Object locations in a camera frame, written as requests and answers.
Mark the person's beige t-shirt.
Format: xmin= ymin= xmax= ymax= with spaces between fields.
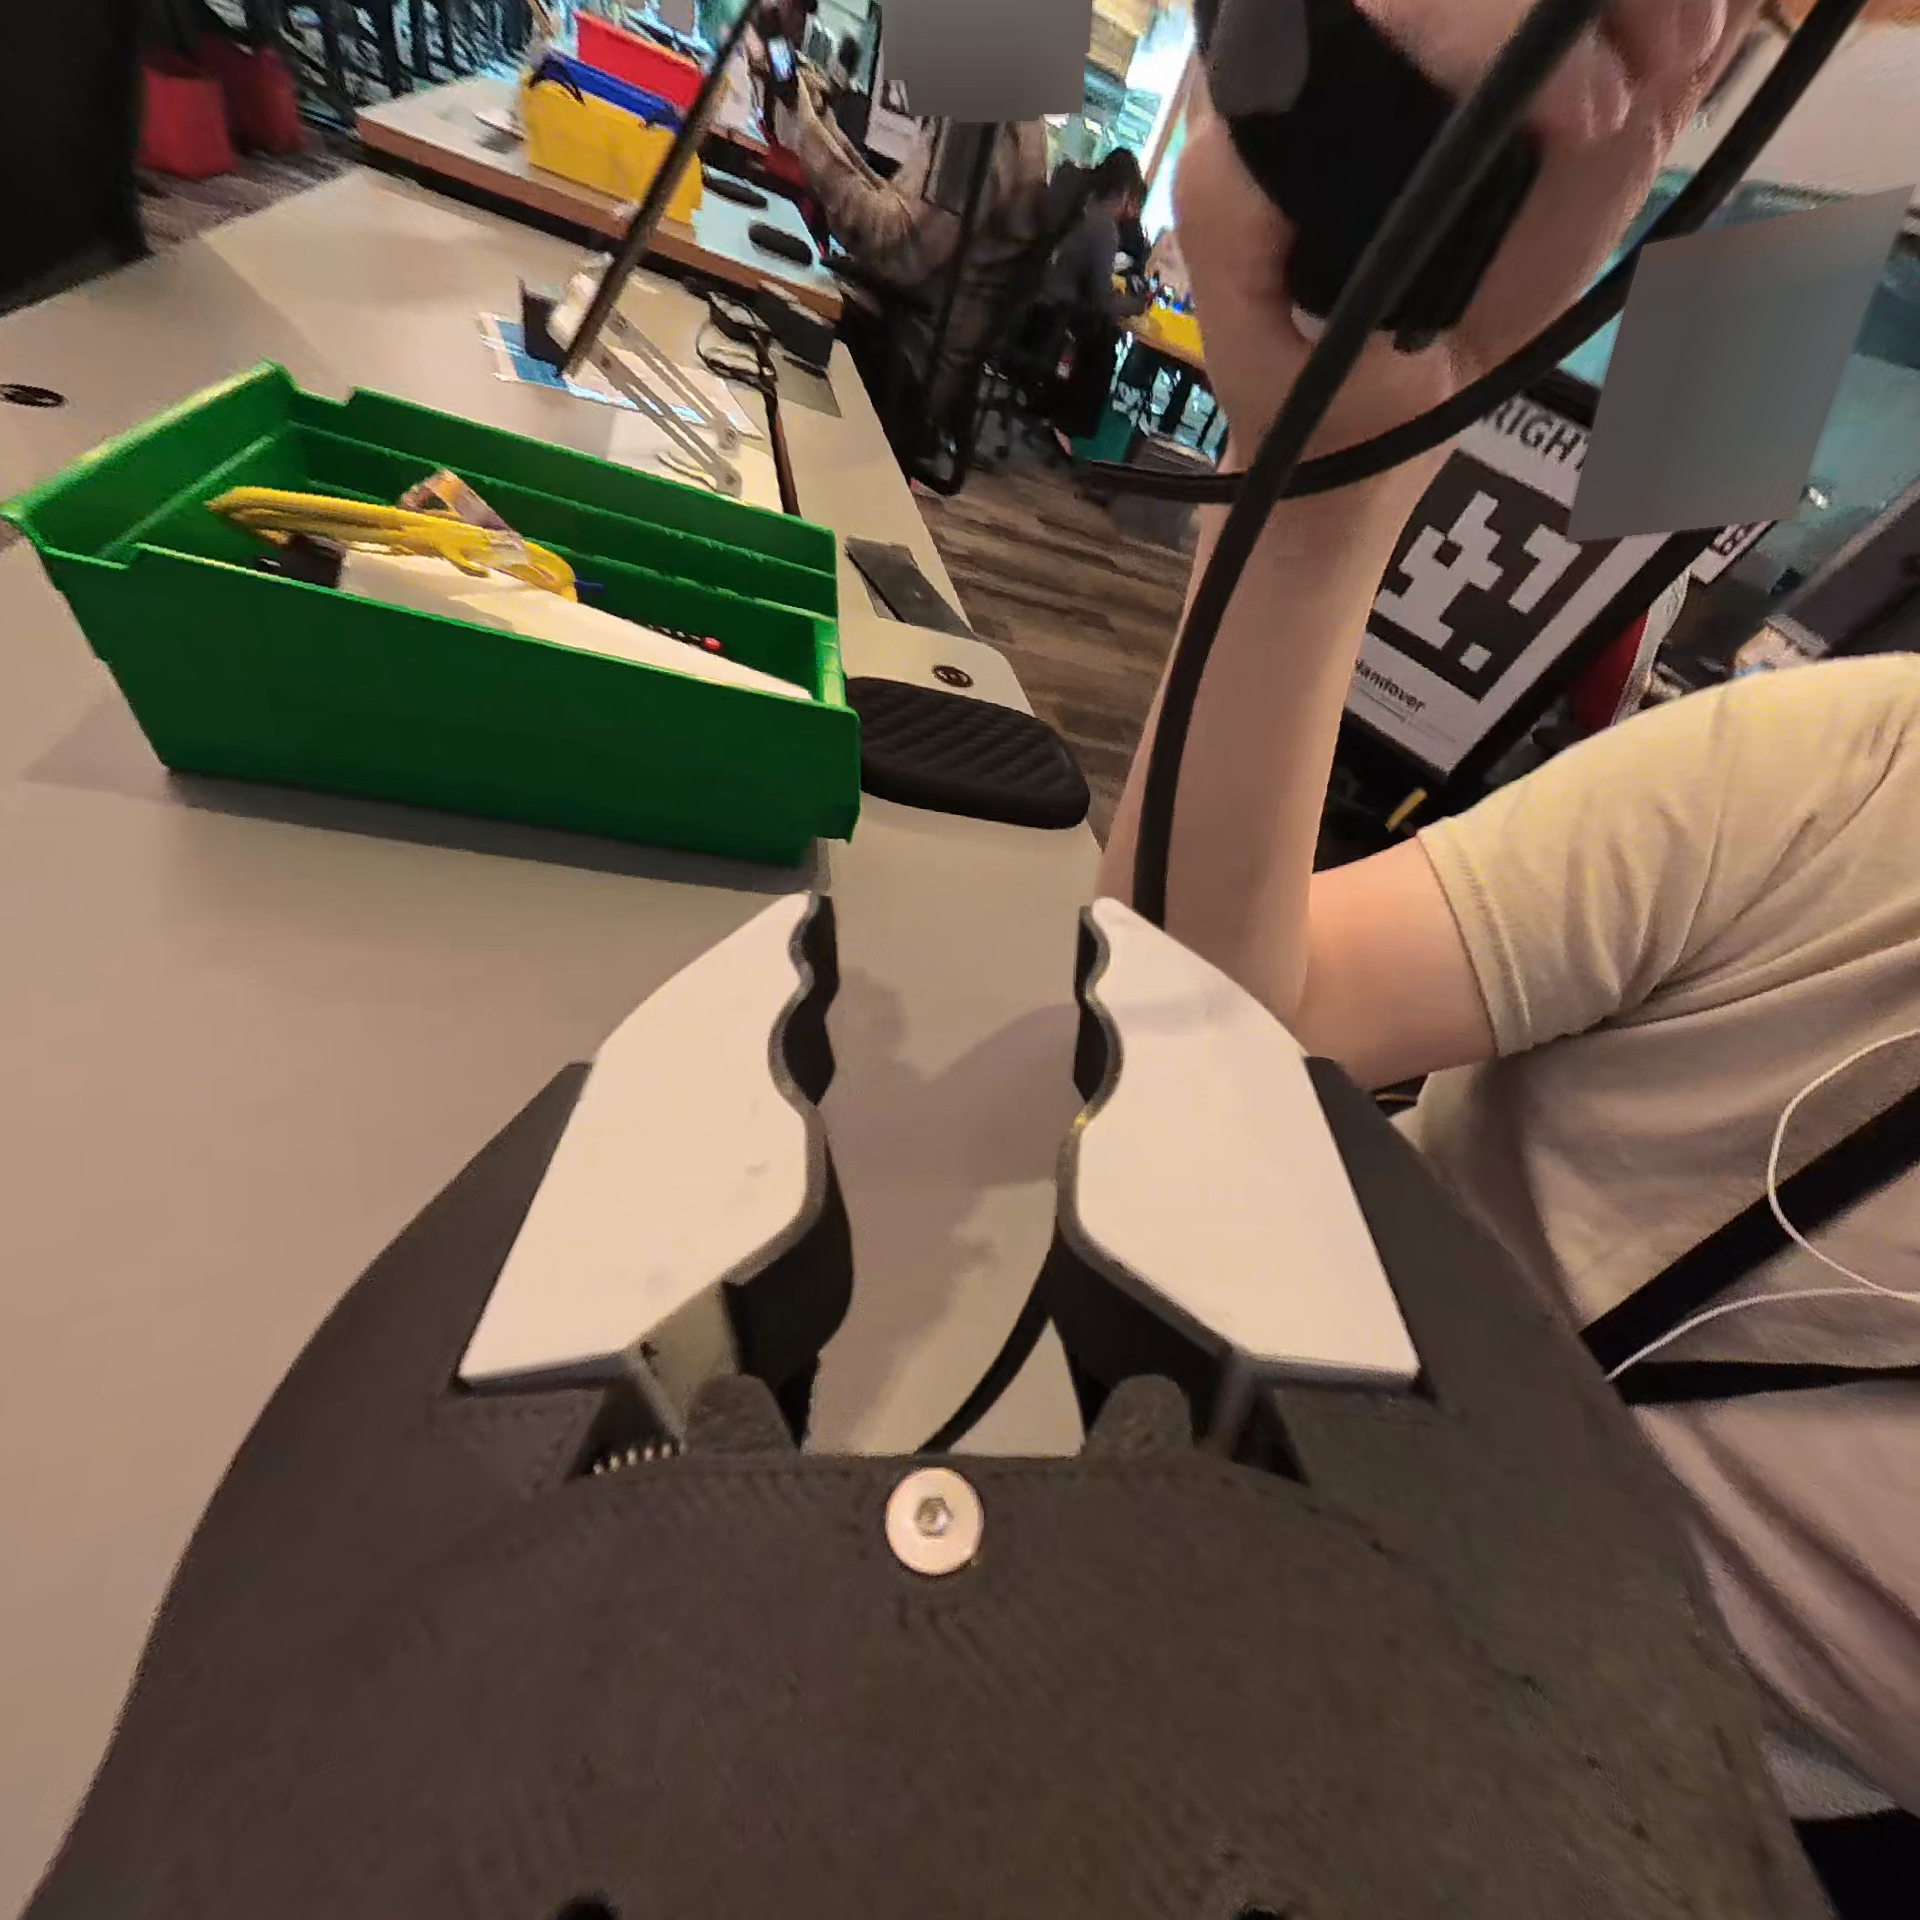
xmin=1306 ymin=653 xmax=1920 ymax=1816

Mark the person's right forearm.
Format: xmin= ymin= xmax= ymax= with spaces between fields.
xmin=1099 ymin=427 xmax=1487 ymax=1037

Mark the black shoulder strap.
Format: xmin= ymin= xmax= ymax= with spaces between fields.
xmin=1581 ymin=1101 xmax=1920 ymax=1410

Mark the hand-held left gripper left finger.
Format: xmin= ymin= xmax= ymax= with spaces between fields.
xmin=453 ymin=891 xmax=844 ymax=1387

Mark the yellow storage bin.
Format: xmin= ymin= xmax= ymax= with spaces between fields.
xmin=515 ymin=51 xmax=707 ymax=228

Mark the person's right hand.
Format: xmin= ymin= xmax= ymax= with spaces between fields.
xmin=1175 ymin=0 xmax=1735 ymax=471

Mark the green plastic bin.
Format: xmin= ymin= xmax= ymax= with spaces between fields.
xmin=0 ymin=358 xmax=865 ymax=868

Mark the white flat box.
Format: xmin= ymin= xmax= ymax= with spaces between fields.
xmin=336 ymin=548 xmax=812 ymax=704

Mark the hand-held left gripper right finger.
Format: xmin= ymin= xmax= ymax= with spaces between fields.
xmin=1053 ymin=899 xmax=1427 ymax=1387

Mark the black cable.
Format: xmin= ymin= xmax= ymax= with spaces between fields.
xmin=914 ymin=0 xmax=1876 ymax=1457

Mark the yellow network cable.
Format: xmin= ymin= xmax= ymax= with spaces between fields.
xmin=207 ymin=483 xmax=577 ymax=600

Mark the red storage bin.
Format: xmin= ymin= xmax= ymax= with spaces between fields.
xmin=574 ymin=14 xmax=707 ymax=110

